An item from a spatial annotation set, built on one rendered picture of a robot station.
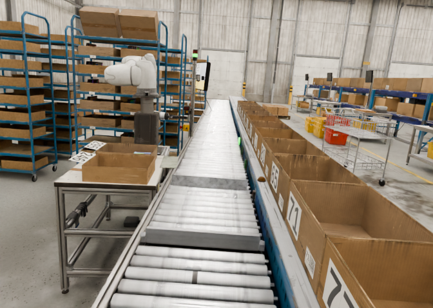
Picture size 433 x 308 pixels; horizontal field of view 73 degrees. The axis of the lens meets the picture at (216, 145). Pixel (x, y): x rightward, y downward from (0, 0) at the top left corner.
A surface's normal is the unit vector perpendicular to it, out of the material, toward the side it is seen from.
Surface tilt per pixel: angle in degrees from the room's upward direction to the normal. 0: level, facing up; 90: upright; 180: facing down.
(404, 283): 89
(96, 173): 91
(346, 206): 89
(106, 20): 118
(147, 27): 123
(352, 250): 90
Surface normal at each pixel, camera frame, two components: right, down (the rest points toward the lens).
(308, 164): -0.03, 0.22
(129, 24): -0.06, 0.72
